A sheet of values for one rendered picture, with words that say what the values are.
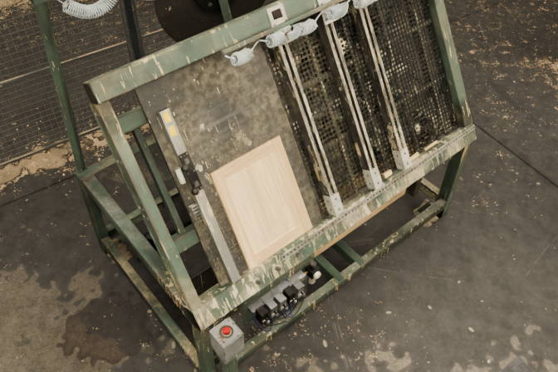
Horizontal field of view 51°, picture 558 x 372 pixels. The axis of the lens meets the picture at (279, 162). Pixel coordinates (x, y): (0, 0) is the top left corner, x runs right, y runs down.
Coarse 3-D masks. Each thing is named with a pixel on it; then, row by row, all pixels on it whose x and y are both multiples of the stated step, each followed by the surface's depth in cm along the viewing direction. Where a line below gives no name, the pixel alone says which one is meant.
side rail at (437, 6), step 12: (432, 0) 354; (432, 12) 358; (444, 12) 358; (444, 24) 360; (444, 36) 361; (444, 48) 363; (444, 60) 368; (456, 60) 369; (456, 72) 370; (456, 84) 371; (456, 96) 374; (456, 108) 379; (468, 108) 380; (468, 120) 381
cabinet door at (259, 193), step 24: (264, 144) 301; (240, 168) 294; (264, 168) 302; (288, 168) 310; (240, 192) 296; (264, 192) 304; (288, 192) 312; (240, 216) 297; (264, 216) 306; (288, 216) 314; (240, 240) 299; (264, 240) 307; (288, 240) 315
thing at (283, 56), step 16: (272, 16) 285; (272, 32) 291; (288, 32) 291; (272, 48) 298; (288, 48) 296; (288, 64) 300; (288, 80) 300; (288, 96) 307; (304, 96) 305; (304, 112) 306; (304, 128) 309; (320, 144) 314; (320, 160) 315; (320, 176) 320; (336, 192) 323; (336, 208) 325
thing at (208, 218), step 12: (168, 108) 268; (168, 132) 269; (180, 144) 273; (180, 168) 278; (204, 204) 283; (204, 216) 284; (216, 228) 288; (216, 240) 289; (228, 252) 293; (228, 264) 294; (228, 276) 296
